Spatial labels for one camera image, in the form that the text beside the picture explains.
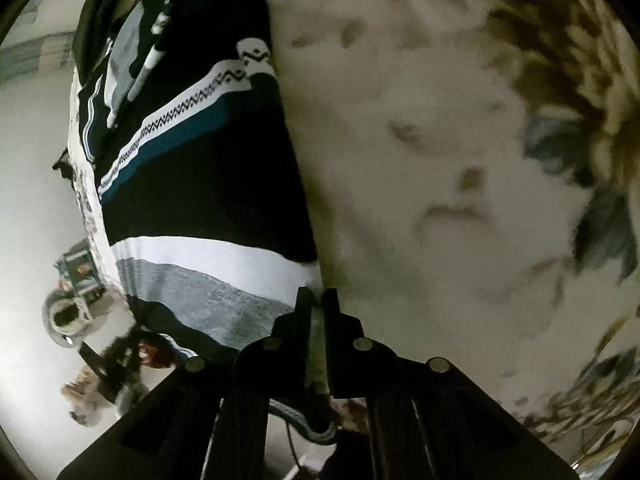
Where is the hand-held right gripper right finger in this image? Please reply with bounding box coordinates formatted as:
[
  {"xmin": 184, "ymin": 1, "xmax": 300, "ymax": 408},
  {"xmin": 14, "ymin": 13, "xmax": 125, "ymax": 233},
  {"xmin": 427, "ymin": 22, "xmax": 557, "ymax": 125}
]
[{"xmin": 321, "ymin": 287, "xmax": 581, "ymax": 480}]

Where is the grey-green curtain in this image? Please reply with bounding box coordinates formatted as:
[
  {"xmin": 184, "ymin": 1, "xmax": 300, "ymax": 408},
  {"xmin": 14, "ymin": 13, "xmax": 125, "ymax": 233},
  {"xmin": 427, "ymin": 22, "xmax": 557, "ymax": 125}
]
[{"xmin": 0, "ymin": 34, "xmax": 77, "ymax": 84}]

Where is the white floral bed sheet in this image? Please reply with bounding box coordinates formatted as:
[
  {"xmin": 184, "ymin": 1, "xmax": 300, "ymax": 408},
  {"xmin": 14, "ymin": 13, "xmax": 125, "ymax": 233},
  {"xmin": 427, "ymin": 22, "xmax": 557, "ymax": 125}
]
[{"xmin": 255, "ymin": 0, "xmax": 640, "ymax": 466}]

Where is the striped black white grey garment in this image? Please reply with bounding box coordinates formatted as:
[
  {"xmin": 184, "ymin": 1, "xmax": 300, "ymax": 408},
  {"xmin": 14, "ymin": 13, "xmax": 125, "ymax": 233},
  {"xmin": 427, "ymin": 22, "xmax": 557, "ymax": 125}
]
[{"xmin": 67, "ymin": 0, "xmax": 346, "ymax": 443}]

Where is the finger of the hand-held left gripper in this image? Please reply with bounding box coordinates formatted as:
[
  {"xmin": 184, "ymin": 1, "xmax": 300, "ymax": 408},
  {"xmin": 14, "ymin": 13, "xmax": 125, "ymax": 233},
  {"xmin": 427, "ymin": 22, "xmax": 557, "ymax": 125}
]
[{"xmin": 77, "ymin": 335, "xmax": 152, "ymax": 407}]

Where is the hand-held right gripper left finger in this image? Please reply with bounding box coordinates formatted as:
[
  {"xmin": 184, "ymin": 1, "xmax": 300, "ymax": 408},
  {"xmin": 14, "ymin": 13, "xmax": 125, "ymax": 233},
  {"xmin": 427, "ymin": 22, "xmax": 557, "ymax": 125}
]
[{"xmin": 56, "ymin": 286, "xmax": 317, "ymax": 480}]

